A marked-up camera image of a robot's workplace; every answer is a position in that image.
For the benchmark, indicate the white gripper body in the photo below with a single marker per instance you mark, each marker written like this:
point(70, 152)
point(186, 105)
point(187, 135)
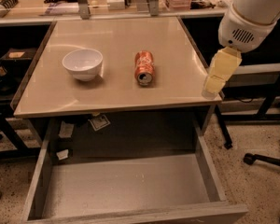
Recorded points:
point(243, 32)

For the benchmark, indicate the white paper tag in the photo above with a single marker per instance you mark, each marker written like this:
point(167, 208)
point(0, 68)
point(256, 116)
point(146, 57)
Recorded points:
point(99, 122)

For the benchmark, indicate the white bowl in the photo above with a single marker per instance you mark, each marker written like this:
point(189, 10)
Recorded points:
point(83, 64)

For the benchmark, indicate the beige top cabinet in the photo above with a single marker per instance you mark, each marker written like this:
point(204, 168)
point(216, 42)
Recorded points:
point(179, 75)

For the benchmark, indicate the dark box with label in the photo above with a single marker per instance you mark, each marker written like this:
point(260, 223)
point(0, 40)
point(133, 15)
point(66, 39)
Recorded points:
point(18, 56)

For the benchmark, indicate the red coke can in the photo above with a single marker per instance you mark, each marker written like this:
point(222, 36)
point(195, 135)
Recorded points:
point(144, 70)

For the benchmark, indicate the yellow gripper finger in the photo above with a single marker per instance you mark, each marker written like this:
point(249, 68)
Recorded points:
point(222, 67)

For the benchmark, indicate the black office chair base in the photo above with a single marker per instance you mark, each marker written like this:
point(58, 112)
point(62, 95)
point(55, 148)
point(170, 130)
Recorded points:
point(251, 158)

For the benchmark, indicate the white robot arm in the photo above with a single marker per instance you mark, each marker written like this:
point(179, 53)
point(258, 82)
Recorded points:
point(257, 11)

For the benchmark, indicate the open grey wooden drawer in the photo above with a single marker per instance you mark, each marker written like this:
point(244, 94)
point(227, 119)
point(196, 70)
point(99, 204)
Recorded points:
point(144, 168)

